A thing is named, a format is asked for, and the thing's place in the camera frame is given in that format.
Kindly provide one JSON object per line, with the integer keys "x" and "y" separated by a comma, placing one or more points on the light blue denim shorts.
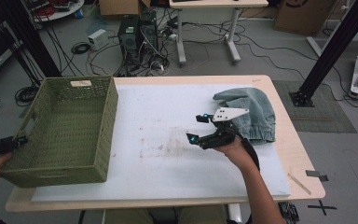
{"x": 258, "y": 105}

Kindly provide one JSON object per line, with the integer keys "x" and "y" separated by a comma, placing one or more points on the white-legged wooden desk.
{"x": 230, "y": 3}

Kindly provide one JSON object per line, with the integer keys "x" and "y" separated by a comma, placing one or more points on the person's right hand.
{"x": 236, "y": 154}

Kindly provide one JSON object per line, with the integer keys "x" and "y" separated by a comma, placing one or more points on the person's olive trousers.
{"x": 127, "y": 216}

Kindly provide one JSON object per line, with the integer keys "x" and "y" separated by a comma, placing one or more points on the white foam mat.
{"x": 167, "y": 180}

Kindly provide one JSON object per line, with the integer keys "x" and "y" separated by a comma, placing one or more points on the grey floor mat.
{"x": 320, "y": 118}

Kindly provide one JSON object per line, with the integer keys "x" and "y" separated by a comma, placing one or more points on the grey computer tower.
{"x": 149, "y": 31}

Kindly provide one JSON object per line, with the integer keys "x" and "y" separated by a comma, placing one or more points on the white power adapter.
{"x": 158, "y": 66}

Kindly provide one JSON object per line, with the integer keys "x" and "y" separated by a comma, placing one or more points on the green woven basket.
{"x": 102, "y": 140}

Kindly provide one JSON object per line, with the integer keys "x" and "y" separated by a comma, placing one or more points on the black metal stand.
{"x": 332, "y": 53}
{"x": 31, "y": 40}

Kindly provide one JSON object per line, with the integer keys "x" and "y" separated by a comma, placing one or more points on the white table leg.
{"x": 234, "y": 213}

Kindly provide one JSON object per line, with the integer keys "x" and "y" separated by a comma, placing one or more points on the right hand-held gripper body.
{"x": 220, "y": 138}

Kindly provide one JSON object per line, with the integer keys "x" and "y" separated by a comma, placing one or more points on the black tape strip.
{"x": 315, "y": 174}

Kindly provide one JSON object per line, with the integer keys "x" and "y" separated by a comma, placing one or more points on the large cardboard box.
{"x": 304, "y": 17}

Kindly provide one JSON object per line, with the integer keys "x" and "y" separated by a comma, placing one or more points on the white box device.
{"x": 98, "y": 39}

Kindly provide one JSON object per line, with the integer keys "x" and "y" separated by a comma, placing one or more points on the black tape cross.
{"x": 322, "y": 207}

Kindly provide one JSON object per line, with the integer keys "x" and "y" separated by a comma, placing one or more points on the black computer tower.
{"x": 129, "y": 43}

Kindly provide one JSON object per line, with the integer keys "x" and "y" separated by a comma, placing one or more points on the thin wooden stick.
{"x": 300, "y": 184}

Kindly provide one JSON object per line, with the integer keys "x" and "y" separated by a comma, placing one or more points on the round white table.
{"x": 68, "y": 12}

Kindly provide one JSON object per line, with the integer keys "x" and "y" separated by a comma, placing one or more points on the small cardboard box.
{"x": 118, "y": 6}

